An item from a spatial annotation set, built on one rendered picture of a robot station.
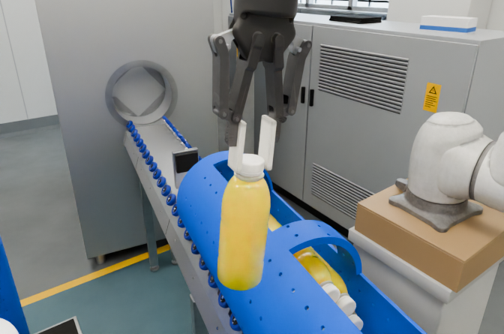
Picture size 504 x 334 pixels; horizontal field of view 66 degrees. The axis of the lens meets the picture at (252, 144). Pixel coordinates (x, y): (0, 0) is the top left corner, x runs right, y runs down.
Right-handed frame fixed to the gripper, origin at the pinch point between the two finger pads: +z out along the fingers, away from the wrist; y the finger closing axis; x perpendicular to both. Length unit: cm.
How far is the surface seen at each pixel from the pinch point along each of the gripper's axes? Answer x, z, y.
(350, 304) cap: -0.1, 35.2, -25.1
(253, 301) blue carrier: -5.1, 32.6, -6.1
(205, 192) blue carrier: -39.0, 28.1, -9.2
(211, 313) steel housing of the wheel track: -31, 60, -9
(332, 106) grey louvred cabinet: -154, 41, -141
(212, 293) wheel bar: -33, 55, -10
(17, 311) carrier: -78, 84, 39
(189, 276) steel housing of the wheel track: -49, 62, -9
